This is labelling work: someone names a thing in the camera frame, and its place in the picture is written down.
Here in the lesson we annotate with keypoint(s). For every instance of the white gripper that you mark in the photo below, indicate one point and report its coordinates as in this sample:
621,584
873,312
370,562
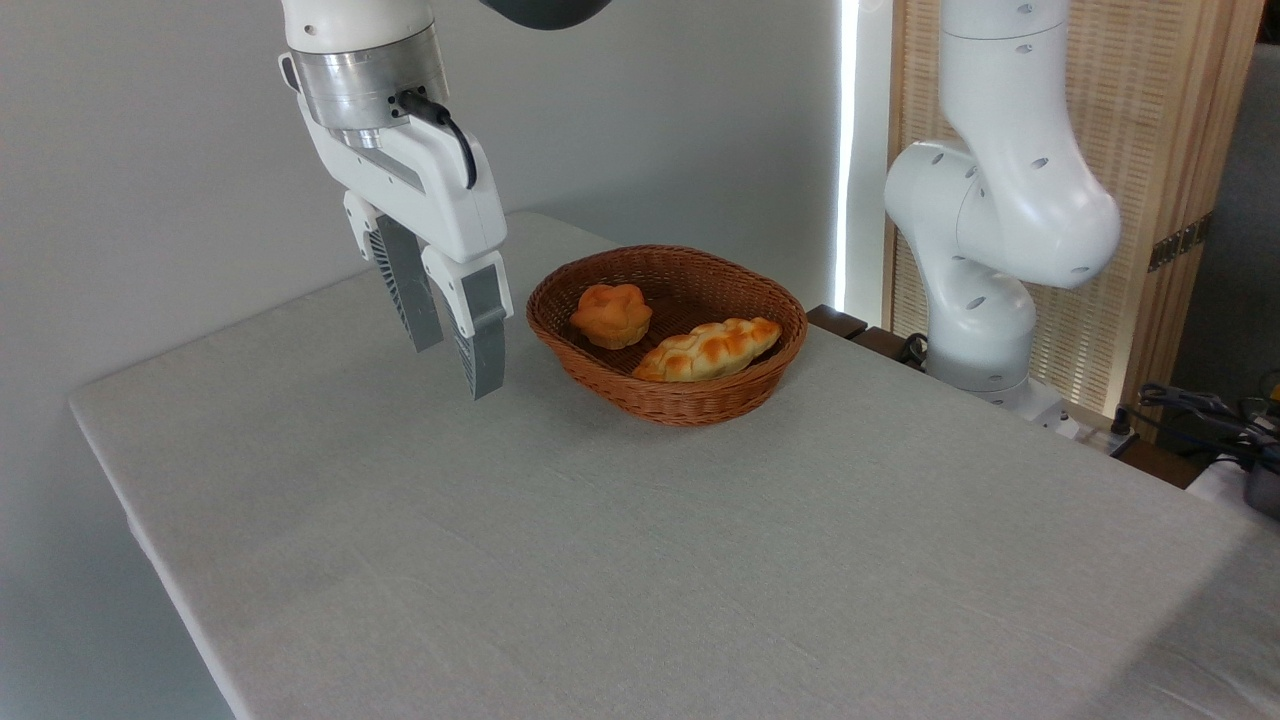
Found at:
440,195

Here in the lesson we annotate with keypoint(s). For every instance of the brown wicker basket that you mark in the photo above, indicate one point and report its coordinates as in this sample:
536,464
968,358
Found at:
690,400

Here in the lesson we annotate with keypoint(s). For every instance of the wooden slatted folding screen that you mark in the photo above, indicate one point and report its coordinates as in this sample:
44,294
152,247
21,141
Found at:
1150,120

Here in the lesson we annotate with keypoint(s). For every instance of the braided golden bread loaf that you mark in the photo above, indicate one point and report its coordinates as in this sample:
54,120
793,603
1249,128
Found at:
710,350

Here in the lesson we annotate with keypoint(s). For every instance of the dark metal screen hinge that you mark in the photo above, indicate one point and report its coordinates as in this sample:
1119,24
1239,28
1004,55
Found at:
1180,242

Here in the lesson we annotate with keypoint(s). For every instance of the round orange bread roll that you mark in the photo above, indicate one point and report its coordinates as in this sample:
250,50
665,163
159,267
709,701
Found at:
612,315

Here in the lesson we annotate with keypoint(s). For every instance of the grey tablecloth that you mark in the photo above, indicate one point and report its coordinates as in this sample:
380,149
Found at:
600,550

